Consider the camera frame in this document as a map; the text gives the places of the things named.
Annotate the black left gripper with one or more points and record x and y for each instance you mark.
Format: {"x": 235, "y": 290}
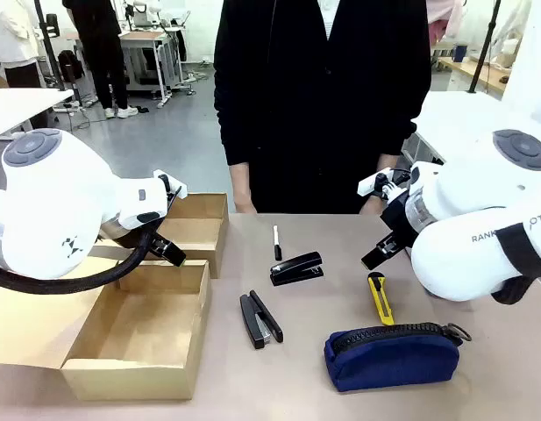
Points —
{"x": 118, "y": 233}

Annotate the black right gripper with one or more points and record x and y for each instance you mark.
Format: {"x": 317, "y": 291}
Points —
{"x": 399, "y": 217}

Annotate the yellow utility knife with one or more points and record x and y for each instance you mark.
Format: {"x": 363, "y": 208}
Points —
{"x": 381, "y": 300}

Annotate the compact black stapler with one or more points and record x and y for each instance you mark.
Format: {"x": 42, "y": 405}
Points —
{"x": 296, "y": 267}

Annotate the large brown cardboard box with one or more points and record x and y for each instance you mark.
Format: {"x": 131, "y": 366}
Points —
{"x": 134, "y": 333}

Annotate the black white marker pen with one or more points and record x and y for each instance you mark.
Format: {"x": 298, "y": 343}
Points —
{"x": 276, "y": 245}

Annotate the blue zipper pencil case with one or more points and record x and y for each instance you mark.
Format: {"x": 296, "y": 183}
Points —
{"x": 390, "y": 361}

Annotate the long slim black stapler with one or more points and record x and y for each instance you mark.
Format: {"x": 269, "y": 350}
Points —
{"x": 259, "y": 322}

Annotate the person's left forearm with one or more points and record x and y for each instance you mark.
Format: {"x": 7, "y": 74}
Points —
{"x": 387, "y": 163}

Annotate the person's right forearm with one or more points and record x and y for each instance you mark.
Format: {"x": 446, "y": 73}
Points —
{"x": 240, "y": 180}

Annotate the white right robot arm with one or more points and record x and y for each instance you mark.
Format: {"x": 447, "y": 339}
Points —
{"x": 471, "y": 210}

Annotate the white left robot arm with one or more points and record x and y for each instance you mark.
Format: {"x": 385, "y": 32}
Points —
{"x": 46, "y": 206}

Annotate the person's left hand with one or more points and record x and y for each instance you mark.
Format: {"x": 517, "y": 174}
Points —
{"x": 370, "y": 206}

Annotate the person's right hand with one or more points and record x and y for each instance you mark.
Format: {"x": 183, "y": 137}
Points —
{"x": 244, "y": 205}

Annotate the person torso black cardigan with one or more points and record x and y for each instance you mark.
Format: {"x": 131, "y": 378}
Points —
{"x": 322, "y": 101}

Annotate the grey background desk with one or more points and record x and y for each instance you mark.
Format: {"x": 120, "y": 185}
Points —
{"x": 156, "y": 48}

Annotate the wooden background bench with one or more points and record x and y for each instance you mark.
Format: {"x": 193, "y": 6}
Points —
{"x": 476, "y": 72}

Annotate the white table with round leg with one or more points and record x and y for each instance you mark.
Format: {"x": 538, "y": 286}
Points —
{"x": 20, "y": 109}

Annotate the black backpack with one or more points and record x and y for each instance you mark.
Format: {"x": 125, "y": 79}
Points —
{"x": 69, "y": 66}

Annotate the dark blue cup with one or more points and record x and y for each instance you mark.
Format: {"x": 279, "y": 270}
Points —
{"x": 460, "y": 52}

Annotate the background person in black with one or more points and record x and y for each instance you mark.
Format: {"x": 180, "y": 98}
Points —
{"x": 99, "y": 44}

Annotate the open laptop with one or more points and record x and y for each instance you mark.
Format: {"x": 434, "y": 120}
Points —
{"x": 143, "y": 18}

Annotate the black slanted stand pole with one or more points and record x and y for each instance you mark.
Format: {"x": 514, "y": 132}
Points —
{"x": 485, "y": 44}

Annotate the black tripod stand with feet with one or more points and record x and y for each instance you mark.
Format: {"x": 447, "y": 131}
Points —
{"x": 48, "y": 44}

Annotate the background person in pink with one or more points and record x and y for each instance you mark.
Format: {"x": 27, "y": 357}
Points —
{"x": 443, "y": 19}

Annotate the background person in white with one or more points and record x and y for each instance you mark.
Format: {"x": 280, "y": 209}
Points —
{"x": 13, "y": 39}

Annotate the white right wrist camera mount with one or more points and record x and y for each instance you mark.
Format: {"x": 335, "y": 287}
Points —
{"x": 375, "y": 182}

